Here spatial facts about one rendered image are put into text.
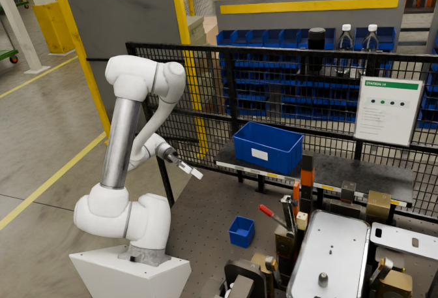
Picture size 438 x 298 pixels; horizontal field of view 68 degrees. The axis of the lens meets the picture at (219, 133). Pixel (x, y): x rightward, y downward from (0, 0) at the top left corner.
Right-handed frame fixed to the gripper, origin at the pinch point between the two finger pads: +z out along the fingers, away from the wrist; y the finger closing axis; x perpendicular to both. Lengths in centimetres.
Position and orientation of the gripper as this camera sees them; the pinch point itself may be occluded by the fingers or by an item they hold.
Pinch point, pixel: (194, 173)
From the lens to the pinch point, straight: 169.6
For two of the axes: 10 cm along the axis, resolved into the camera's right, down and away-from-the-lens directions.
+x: -5.6, 8.2, -0.8
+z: 7.4, 4.6, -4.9
